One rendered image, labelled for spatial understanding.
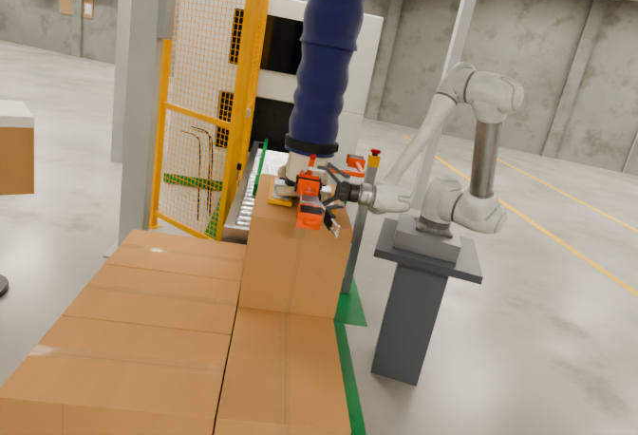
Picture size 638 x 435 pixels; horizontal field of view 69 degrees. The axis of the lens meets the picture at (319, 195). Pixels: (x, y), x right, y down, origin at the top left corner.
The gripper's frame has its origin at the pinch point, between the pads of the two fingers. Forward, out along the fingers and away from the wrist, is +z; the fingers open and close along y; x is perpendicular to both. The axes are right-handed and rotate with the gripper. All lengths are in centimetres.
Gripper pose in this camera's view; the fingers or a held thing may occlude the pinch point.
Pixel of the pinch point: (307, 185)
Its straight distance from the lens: 179.0
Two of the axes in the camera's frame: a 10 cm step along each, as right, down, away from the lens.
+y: -1.8, 9.4, 3.0
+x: -0.5, -3.1, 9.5
